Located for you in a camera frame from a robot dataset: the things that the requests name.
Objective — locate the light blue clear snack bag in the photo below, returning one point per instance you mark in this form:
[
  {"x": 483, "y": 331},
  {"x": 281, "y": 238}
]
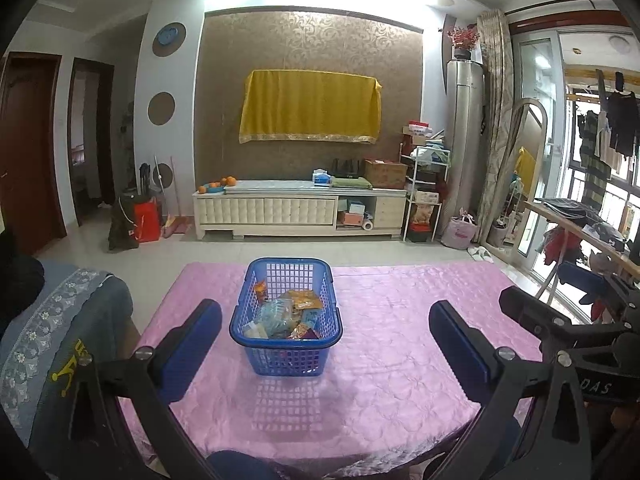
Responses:
[{"x": 276, "y": 318}]

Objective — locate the yellow cloth covered television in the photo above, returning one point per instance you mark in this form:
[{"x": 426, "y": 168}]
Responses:
[{"x": 310, "y": 105}]

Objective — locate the pink quilted tablecloth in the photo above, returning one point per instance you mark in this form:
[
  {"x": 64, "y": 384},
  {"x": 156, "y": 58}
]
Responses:
[{"x": 386, "y": 396}]

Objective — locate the blue tissue pack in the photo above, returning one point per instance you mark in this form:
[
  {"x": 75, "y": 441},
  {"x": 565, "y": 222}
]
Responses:
[{"x": 321, "y": 178}]

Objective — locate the dark backpack on floor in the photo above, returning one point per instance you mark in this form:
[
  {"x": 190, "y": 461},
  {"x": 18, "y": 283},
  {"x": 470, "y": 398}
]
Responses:
[{"x": 122, "y": 233}]

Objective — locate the patterned curtain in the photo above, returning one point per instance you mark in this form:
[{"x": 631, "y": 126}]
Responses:
[{"x": 496, "y": 46}]

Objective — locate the orange snack stick pack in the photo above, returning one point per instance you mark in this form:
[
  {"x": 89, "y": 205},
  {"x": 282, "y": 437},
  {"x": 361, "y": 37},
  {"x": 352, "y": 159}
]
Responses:
[{"x": 261, "y": 291}]

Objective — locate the purple chip packet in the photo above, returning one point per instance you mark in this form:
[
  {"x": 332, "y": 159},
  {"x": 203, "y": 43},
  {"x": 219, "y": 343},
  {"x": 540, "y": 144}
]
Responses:
[{"x": 311, "y": 334}]

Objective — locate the blue plastic basket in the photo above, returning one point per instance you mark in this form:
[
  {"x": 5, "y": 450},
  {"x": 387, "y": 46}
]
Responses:
[{"x": 286, "y": 357}]

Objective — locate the cardboard box on cabinet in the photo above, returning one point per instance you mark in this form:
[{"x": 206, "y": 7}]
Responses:
[{"x": 385, "y": 173}]

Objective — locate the brown wooden door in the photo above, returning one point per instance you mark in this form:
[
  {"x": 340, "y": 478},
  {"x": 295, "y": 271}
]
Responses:
[{"x": 29, "y": 194}]

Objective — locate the pink tote bag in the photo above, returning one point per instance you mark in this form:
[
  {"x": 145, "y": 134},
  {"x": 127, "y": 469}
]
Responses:
[{"x": 459, "y": 231}]

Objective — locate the orange yellow snack pouch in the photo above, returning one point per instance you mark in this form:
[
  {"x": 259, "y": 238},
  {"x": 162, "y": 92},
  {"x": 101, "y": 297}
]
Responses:
[{"x": 304, "y": 299}]

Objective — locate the white slippers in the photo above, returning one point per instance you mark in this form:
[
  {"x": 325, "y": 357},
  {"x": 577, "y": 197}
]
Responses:
[{"x": 480, "y": 253}]

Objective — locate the clothes drying rack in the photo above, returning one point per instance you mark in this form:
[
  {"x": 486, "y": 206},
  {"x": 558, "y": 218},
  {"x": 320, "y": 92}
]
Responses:
[{"x": 577, "y": 222}]

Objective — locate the oranges on plate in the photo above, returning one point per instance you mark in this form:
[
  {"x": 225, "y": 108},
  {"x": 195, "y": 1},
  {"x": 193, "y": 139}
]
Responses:
[{"x": 219, "y": 186}]

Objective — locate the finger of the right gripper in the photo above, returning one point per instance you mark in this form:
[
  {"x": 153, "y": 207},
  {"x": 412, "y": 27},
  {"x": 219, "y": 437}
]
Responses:
[
  {"x": 593, "y": 286},
  {"x": 530, "y": 313}
]

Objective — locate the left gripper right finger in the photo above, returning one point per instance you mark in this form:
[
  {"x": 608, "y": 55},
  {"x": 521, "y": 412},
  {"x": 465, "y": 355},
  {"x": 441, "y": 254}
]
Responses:
[{"x": 532, "y": 423}]

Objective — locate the red shopping bag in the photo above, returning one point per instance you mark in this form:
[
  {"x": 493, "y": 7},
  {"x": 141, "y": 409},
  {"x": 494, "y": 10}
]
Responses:
[{"x": 146, "y": 222}]

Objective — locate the white tv cabinet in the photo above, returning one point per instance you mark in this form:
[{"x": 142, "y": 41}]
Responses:
[{"x": 290, "y": 208}]

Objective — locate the red peanut snack bag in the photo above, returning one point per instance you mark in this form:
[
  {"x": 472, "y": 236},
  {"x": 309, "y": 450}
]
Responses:
[{"x": 298, "y": 332}]

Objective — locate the silver standing air conditioner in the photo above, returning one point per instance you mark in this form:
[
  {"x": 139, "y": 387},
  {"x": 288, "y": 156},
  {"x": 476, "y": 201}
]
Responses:
[{"x": 466, "y": 91}]

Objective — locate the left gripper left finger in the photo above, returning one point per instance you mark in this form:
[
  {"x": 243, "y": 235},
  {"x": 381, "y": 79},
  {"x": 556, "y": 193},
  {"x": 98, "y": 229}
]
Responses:
[{"x": 99, "y": 442}]

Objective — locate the green folded towel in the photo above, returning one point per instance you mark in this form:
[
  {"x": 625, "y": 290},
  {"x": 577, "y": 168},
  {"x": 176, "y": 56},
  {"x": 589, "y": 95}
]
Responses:
[{"x": 358, "y": 183}]

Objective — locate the white metal shelf rack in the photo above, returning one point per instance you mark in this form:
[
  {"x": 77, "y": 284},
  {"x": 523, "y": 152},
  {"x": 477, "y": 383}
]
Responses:
[{"x": 426, "y": 179}]

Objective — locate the blue cartoon cake pack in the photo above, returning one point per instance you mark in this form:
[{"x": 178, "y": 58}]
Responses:
[{"x": 310, "y": 317}]

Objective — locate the red flower vase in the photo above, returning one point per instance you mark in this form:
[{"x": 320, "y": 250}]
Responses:
[{"x": 463, "y": 40}]

